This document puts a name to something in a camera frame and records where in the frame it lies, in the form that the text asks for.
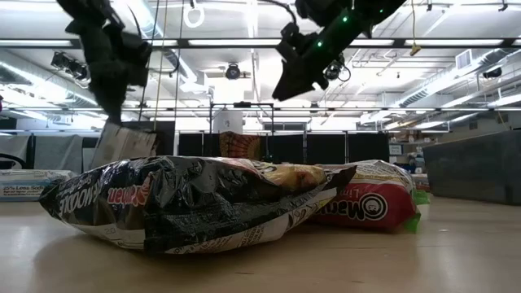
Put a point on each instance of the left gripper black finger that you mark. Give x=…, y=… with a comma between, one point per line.
x=115, y=99
x=99, y=97

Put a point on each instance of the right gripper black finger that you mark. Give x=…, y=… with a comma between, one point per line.
x=291, y=77
x=313, y=81

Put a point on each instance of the blue Maruchan noodle packet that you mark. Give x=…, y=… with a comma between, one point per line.
x=24, y=185

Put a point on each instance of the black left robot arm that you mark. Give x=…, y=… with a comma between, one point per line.
x=81, y=10

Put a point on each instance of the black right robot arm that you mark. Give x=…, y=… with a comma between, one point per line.
x=366, y=12

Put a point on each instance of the black round ceiling spotlight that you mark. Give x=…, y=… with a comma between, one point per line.
x=233, y=71

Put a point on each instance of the black partition panels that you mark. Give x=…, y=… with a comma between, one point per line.
x=325, y=148

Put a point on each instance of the gray cloth partition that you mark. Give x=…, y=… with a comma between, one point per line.
x=57, y=152

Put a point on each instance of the white box on stand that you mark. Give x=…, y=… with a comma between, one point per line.
x=228, y=122

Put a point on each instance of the orange mandala tapestry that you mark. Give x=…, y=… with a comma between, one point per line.
x=240, y=145

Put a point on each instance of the cluttered background shelf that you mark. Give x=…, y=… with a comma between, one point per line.
x=397, y=149

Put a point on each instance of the white air vent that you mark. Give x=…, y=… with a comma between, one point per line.
x=464, y=59

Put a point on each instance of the gray plastic bin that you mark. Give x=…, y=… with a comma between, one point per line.
x=472, y=171

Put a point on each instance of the black metal stand frame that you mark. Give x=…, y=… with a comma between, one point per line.
x=242, y=104

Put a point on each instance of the black overhead frame beam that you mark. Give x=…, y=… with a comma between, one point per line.
x=183, y=42

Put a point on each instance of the black partition post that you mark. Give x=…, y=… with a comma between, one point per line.
x=31, y=154

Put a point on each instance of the silver air duct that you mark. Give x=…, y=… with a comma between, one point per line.
x=431, y=87

